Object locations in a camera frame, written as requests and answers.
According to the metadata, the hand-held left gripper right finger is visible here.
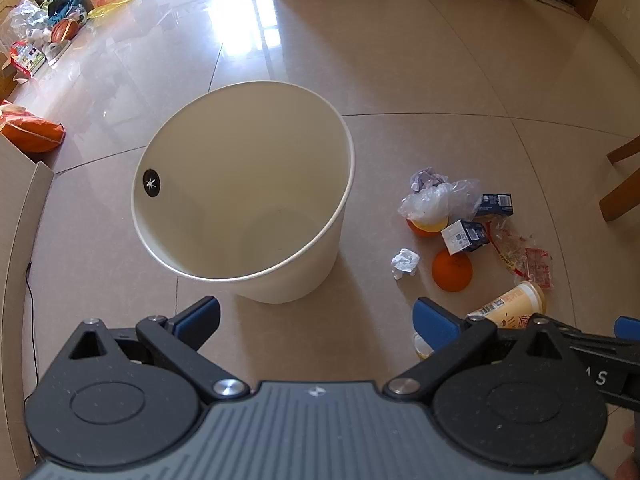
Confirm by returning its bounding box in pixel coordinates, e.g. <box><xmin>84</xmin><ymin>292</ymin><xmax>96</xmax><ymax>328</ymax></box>
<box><xmin>384</xmin><ymin>297</ymin><xmax>586</xmax><ymax>403</ymax></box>

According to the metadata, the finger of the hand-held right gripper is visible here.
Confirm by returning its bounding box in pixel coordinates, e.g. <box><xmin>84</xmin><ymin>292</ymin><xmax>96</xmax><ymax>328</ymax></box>
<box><xmin>560</xmin><ymin>316</ymin><xmax>640</xmax><ymax>356</ymax></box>

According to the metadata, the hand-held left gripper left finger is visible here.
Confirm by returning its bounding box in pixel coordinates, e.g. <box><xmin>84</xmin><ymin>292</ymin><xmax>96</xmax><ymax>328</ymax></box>
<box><xmin>42</xmin><ymin>296</ymin><xmax>251</xmax><ymax>403</ymax></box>

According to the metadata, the orange peel half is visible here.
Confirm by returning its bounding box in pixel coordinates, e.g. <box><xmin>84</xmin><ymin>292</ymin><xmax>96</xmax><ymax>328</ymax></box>
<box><xmin>432</xmin><ymin>249</ymin><xmax>474</xmax><ymax>292</ymax></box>
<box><xmin>406</xmin><ymin>215</ymin><xmax>449</xmax><ymax>239</ymax></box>

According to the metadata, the white tissue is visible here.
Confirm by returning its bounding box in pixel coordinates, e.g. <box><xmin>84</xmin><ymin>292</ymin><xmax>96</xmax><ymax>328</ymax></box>
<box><xmin>391</xmin><ymin>248</ymin><xmax>421</xmax><ymax>281</ymax></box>

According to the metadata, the small blue white carton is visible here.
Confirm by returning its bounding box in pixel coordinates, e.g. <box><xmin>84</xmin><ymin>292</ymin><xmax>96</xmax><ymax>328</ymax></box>
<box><xmin>475</xmin><ymin>192</ymin><xmax>515</xmax><ymax>219</ymax></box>
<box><xmin>441</xmin><ymin>220</ymin><xmax>490</xmax><ymax>256</ymax></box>

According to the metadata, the clear wrapper with red print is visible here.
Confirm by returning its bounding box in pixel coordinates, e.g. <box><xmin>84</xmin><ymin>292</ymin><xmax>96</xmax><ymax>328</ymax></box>
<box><xmin>487</xmin><ymin>220</ymin><xmax>535</xmax><ymax>283</ymax></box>

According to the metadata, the clear plastic bag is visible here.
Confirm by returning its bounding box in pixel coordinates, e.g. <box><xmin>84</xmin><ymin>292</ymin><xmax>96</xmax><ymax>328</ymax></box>
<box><xmin>398</xmin><ymin>179</ymin><xmax>483</xmax><ymax>225</ymax></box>

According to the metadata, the white round trash bin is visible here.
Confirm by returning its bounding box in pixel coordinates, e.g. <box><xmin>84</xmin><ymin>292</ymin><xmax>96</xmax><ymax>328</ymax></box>
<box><xmin>131</xmin><ymin>81</ymin><xmax>357</xmax><ymax>305</ymax></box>

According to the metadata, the person's right hand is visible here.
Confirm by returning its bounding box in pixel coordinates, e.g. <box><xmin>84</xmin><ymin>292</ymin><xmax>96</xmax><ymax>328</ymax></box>
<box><xmin>616</xmin><ymin>422</ymin><xmax>640</xmax><ymax>480</ymax></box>

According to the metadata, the yellow plastic drink cup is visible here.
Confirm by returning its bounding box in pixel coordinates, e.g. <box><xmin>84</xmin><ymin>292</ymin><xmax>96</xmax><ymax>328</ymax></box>
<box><xmin>466</xmin><ymin>280</ymin><xmax>547</xmax><ymax>331</ymax></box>

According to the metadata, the small red white packet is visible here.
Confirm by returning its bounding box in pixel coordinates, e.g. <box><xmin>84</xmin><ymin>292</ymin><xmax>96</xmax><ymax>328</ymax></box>
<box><xmin>524</xmin><ymin>247</ymin><xmax>554</xmax><ymax>291</ymax></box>

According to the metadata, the crumpled pale purple paper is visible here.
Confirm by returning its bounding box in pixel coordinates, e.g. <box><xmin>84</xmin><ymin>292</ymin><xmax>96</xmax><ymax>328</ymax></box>
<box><xmin>410</xmin><ymin>167</ymin><xmax>451</xmax><ymax>193</ymax></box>

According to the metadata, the white board panel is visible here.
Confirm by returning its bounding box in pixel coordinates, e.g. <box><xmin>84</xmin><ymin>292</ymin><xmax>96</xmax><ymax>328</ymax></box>
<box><xmin>0</xmin><ymin>135</ymin><xmax>55</xmax><ymax>480</ymax></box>

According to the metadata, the orange bag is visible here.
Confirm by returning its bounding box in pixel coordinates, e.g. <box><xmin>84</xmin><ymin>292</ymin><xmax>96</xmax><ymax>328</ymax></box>
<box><xmin>0</xmin><ymin>100</ymin><xmax>67</xmax><ymax>153</ymax></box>

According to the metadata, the grey slipper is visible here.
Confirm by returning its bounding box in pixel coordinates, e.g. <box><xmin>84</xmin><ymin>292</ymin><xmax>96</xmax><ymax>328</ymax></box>
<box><xmin>42</xmin><ymin>40</ymin><xmax>72</xmax><ymax>66</ymax></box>

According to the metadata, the wooden cabinet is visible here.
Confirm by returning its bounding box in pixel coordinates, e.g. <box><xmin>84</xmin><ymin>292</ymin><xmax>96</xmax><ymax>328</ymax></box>
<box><xmin>0</xmin><ymin>0</ymin><xmax>23</xmax><ymax>102</ymax></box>

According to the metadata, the colourful printed box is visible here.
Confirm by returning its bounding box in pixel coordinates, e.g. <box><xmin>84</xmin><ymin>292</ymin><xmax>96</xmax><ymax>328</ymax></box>
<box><xmin>9</xmin><ymin>40</ymin><xmax>47</xmax><ymax>79</ymax></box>

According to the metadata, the basketball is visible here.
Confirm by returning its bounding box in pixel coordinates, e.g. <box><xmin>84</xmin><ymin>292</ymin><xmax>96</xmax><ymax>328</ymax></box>
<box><xmin>50</xmin><ymin>18</ymin><xmax>81</xmax><ymax>42</ymax></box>

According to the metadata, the yellow plastic bag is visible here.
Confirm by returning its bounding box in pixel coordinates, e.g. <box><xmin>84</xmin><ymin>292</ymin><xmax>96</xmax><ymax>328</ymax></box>
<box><xmin>87</xmin><ymin>0</ymin><xmax>139</xmax><ymax>21</ymax></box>

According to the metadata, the dark clothes pile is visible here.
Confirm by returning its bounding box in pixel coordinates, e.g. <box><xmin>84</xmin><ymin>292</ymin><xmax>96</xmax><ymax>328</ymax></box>
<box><xmin>47</xmin><ymin>0</ymin><xmax>89</xmax><ymax>23</ymax></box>

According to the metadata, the clear plastic bags pile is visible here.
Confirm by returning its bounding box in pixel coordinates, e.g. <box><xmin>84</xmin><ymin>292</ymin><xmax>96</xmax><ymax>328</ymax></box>
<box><xmin>0</xmin><ymin>0</ymin><xmax>52</xmax><ymax>55</ymax></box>

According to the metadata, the black cable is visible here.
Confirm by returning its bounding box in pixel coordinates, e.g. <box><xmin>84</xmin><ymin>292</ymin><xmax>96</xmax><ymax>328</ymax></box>
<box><xmin>23</xmin><ymin>259</ymin><xmax>42</xmax><ymax>456</ymax></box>

